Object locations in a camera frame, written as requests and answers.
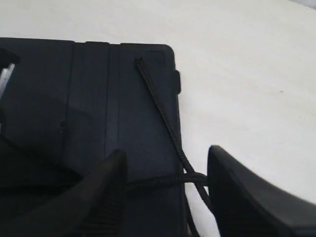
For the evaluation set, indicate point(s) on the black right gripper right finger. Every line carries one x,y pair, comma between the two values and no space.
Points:
246,205

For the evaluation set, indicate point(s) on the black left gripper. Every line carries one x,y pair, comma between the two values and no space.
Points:
37,122

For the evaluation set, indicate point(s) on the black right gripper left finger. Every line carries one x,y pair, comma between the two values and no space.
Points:
43,200

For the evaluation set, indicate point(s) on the black plastic carrying case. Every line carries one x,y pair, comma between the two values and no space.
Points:
129,96

